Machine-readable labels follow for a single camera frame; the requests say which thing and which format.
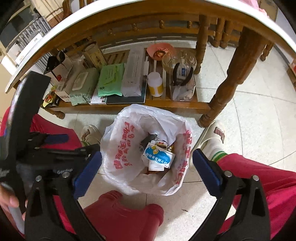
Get white yellow pill bottle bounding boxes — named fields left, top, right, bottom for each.
left=147, top=72, right=163, bottom=97

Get foot slipper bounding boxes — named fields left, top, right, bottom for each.
left=81, top=125, right=102, bottom=146
left=189, top=120, right=227, bottom=170

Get left hand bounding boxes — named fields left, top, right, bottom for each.
left=0, top=185, right=19, bottom=228

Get blue white medicine box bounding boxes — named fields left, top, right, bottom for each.
left=141, top=142, right=175, bottom=171

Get green wet wipes pack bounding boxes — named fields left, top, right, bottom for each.
left=97, top=63, right=125, bottom=97

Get pale green wipes pack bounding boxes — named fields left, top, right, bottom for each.
left=70, top=68, right=99, bottom=106

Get dark green book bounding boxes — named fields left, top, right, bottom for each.
left=106, top=75, right=147, bottom=105

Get left foot slipper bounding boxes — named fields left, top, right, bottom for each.
left=81, top=125, right=102, bottom=146

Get white paper box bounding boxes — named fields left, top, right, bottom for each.
left=121, top=46, right=145, bottom=97

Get right foot slipper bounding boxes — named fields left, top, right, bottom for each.
left=189, top=120, right=227, bottom=170

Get black handled pliers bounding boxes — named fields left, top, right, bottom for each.
left=173, top=62, right=194, bottom=86

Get clear plastic organizer box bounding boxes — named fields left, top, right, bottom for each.
left=170, top=62, right=196, bottom=102

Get gold tin can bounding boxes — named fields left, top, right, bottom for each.
left=82, top=41, right=107, bottom=70

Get red trousers right leg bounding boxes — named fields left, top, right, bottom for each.
left=217, top=154, right=295, bottom=240

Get black orange small box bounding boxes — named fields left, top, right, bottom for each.
left=139, top=133, right=157, bottom=151

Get pink bowl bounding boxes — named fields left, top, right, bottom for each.
left=147, top=43, right=176, bottom=61

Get white plastic trash bag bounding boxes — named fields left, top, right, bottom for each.
left=100, top=104, right=193, bottom=196

